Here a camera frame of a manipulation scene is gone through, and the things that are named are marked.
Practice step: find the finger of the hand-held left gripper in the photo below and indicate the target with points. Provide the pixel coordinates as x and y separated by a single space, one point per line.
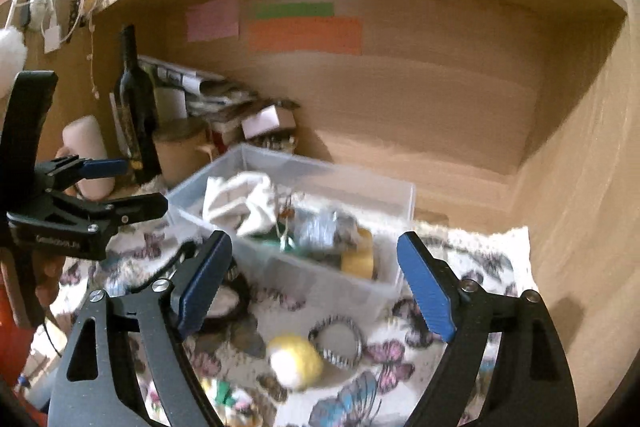
135 207
102 167

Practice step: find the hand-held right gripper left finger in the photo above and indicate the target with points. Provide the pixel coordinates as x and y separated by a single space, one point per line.
197 287

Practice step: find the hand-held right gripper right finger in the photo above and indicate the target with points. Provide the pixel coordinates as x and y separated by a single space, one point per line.
425 287

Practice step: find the clear plastic storage box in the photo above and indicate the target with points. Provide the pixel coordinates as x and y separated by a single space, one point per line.
320 227

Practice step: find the yellow and white plush ball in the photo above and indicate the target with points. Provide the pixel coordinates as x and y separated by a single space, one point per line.
295 359

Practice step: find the green soft item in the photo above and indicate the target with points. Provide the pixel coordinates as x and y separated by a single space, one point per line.
280 244

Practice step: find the person's left hand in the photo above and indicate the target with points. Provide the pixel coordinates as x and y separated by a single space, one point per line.
50 272

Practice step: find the pink mug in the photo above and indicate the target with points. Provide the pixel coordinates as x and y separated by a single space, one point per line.
87 147

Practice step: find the black hair band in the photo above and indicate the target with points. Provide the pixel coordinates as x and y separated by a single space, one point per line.
239 292

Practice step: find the dark wine bottle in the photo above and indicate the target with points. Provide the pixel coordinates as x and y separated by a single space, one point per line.
132 107

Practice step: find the brown cylindrical container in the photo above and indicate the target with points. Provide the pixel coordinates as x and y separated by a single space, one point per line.
180 154

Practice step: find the yellow sponge block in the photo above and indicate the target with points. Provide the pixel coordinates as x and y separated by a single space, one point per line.
359 261

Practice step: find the white fluffy pompom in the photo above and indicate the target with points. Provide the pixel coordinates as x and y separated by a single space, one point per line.
10 59

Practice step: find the white cloth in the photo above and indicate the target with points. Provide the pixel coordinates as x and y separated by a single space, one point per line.
245 204

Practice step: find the white paper tag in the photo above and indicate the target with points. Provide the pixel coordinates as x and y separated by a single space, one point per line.
52 38

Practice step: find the butterfly printed blanket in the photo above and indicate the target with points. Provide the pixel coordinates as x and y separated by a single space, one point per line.
350 382

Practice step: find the stack of papers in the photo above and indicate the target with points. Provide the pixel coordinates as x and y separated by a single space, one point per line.
200 92

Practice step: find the small white cardboard box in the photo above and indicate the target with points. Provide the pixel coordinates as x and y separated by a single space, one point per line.
262 119

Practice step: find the pink paper note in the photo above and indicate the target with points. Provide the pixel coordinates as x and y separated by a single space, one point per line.
212 19

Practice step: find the orange cloth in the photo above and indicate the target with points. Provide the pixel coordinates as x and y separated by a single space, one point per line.
17 367

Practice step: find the wooden shelf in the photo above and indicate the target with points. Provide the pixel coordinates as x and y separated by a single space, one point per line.
400 57

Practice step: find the orange paper sheet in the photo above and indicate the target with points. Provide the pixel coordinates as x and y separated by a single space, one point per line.
305 35

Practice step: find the green paper strip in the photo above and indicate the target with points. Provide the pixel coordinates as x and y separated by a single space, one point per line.
292 10

